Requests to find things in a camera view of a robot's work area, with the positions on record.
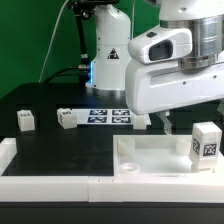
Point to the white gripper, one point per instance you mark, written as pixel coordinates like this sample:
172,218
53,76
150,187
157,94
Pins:
164,86

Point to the white square tabletop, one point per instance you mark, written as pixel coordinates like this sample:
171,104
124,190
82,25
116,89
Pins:
162,155

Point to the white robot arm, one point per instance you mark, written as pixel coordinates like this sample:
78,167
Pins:
204,18

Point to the white sheet with tags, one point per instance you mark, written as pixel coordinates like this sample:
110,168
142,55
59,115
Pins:
104,116

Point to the white U-shaped obstacle fence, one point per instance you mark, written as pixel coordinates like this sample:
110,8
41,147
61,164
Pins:
206,186

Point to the black camera stand pole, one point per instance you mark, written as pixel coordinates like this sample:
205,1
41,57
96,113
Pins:
82,10

